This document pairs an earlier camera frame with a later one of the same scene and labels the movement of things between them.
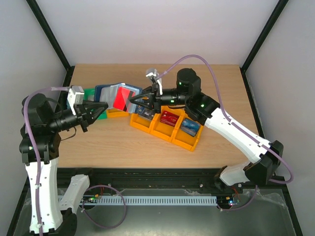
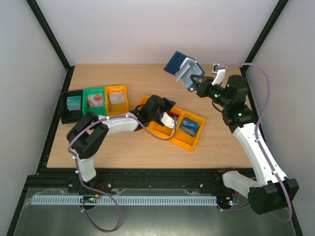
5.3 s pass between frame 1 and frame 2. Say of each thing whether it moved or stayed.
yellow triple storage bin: stayed
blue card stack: stayed
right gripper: moved
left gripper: moved
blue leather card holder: moved
